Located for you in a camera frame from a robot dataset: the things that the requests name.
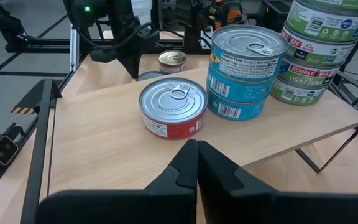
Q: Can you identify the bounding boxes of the black depth camera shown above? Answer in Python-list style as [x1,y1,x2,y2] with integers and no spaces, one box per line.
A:
[0,133,21,169]

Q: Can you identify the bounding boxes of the orange black wheeled machine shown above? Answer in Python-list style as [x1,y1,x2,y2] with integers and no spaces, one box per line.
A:
[197,0,248,32]

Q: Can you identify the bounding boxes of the silver aluminium post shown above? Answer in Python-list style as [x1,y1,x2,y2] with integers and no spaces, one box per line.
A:
[69,24,80,73]

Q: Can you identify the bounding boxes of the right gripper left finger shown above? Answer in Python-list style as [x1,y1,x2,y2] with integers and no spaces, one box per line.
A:
[35,139,198,224]

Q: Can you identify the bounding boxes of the teal label tuna can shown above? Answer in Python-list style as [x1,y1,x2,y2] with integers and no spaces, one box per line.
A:
[206,86,269,122]
[206,65,276,103]
[209,24,289,82]

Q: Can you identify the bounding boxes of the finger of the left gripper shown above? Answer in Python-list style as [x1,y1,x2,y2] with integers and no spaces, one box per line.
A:
[89,47,146,79]

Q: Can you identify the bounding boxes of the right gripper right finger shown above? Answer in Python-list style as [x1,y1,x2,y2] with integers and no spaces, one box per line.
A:
[198,140,358,224]

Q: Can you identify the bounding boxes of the blue label gold can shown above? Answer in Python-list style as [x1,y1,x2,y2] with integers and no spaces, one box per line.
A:
[158,49,188,75]

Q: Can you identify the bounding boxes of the black electronics rack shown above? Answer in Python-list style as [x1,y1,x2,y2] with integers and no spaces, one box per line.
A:
[259,0,292,32]

